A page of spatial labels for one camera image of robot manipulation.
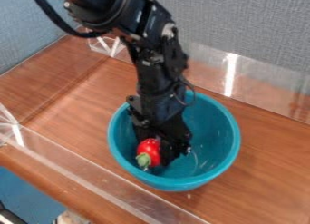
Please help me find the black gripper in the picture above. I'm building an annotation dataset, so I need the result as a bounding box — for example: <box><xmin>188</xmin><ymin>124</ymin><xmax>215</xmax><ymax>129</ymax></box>
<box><xmin>125</xmin><ymin>88</ymin><xmax>192</xmax><ymax>166</ymax></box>

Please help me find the red toy strawberry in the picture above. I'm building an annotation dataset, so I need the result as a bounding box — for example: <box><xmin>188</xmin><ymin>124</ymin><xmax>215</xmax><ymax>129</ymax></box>
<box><xmin>135</xmin><ymin>138</ymin><xmax>162</xmax><ymax>169</ymax></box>

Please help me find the blue plastic bowl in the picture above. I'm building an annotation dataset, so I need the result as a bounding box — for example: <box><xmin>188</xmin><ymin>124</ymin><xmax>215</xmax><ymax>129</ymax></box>
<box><xmin>107</xmin><ymin>92</ymin><xmax>240</xmax><ymax>191</ymax></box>

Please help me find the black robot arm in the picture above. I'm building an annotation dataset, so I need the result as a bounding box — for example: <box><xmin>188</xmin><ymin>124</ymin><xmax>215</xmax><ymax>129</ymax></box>
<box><xmin>65</xmin><ymin>0</ymin><xmax>191</xmax><ymax>166</ymax></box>

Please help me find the clear acrylic front barrier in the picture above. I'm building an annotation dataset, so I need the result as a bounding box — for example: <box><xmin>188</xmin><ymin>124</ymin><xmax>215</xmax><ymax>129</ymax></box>
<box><xmin>0</xmin><ymin>125</ymin><xmax>211</xmax><ymax>224</ymax></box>

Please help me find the clear acrylic barrier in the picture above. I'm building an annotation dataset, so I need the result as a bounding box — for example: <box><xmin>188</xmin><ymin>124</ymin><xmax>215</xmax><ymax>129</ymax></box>
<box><xmin>0</xmin><ymin>125</ymin><xmax>211</xmax><ymax>224</ymax></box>
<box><xmin>183</xmin><ymin>42</ymin><xmax>310</xmax><ymax>125</ymax></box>

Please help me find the clear acrylic back barrier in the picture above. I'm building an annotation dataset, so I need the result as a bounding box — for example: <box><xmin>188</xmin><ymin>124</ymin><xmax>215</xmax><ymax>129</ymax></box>
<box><xmin>183</xmin><ymin>42</ymin><xmax>310</xmax><ymax>125</ymax></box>

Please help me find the clear acrylic corner bracket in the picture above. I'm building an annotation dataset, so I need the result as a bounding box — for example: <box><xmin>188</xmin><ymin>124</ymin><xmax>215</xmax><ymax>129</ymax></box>
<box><xmin>87</xmin><ymin>35</ymin><xmax>124</xmax><ymax>58</ymax></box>

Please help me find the clear acrylic left bracket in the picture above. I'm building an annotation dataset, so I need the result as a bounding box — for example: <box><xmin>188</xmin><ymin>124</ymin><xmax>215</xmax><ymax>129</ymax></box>
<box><xmin>0</xmin><ymin>103</ymin><xmax>24</xmax><ymax>147</ymax></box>

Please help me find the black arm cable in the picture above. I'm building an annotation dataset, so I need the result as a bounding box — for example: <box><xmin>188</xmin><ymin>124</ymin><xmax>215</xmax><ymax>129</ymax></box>
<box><xmin>28</xmin><ymin>0</ymin><xmax>101</xmax><ymax>39</ymax></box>

